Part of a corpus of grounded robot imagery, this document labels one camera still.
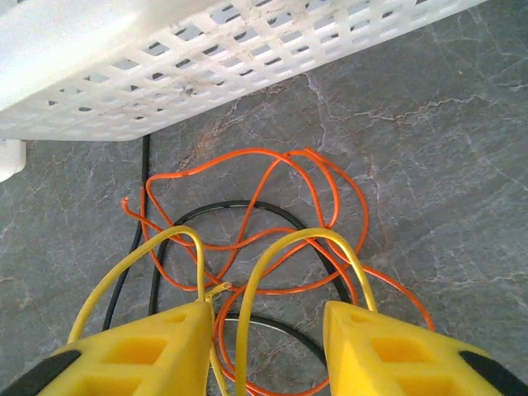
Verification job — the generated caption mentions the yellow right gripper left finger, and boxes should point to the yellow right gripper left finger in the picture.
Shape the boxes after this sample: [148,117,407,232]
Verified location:
[0,302,216,396]

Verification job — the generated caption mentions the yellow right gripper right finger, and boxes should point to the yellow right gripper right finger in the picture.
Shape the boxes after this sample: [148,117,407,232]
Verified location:
[322,299,528,396]

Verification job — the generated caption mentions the orange cable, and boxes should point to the orange cable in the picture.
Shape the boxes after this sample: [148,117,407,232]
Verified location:
[122,196,436,396]
[139,147,370,295]

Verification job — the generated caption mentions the yellow cable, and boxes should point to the yellow cable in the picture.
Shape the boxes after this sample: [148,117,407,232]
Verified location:
[68,225,379,396]

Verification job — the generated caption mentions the black cable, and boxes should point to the black cable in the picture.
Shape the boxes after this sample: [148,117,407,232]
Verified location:
[102,134,361,369]

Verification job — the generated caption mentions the white perforated plastic basket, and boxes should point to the white perforated plastic basket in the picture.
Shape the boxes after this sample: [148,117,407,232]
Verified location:
[0,139,28,183]
[0,0,498,144]

